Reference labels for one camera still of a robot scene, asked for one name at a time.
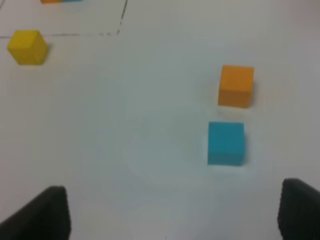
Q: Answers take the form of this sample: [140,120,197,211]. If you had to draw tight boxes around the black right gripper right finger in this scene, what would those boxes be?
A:
[277,178,320,240]

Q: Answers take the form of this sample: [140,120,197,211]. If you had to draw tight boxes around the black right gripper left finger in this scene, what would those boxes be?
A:
[0,186,72,240]

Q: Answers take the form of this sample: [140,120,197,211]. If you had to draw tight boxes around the blue cube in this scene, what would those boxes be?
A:
[207,121,245,166]

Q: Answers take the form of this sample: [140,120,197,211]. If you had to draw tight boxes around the yellow cube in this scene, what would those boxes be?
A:
[7,30,49,65]

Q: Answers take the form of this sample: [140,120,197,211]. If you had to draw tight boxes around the orange template cube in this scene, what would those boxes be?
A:
[40,0,62,4]

